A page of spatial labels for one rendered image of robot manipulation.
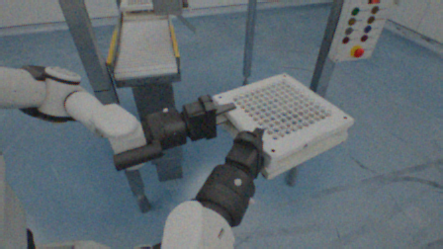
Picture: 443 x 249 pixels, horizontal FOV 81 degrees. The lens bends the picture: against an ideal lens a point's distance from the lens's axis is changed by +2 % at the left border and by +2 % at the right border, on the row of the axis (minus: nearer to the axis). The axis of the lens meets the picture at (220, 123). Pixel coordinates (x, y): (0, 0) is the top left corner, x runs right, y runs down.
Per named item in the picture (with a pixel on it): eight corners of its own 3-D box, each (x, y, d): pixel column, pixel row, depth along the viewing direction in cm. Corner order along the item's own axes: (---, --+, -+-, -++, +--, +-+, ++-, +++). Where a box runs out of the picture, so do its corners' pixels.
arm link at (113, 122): (151, 149, 59) (118, 124, 66) (142, 121, 53) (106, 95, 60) (127, 167, 56) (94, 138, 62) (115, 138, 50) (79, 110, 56)
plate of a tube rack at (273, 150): (284, 77, 78) (285, 71, 76) (352, 125, 62) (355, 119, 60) (212, 102, 68) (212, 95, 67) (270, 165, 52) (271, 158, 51)
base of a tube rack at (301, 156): (281, 92, 81) (282, 85, 79) (345, 140, 65) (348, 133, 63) (212, 117, 71) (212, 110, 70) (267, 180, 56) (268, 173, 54)
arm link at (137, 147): (163, 136, 66) (117, 150, 63) (155, 104, 59) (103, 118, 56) (175, 169, 59) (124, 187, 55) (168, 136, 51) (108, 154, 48)
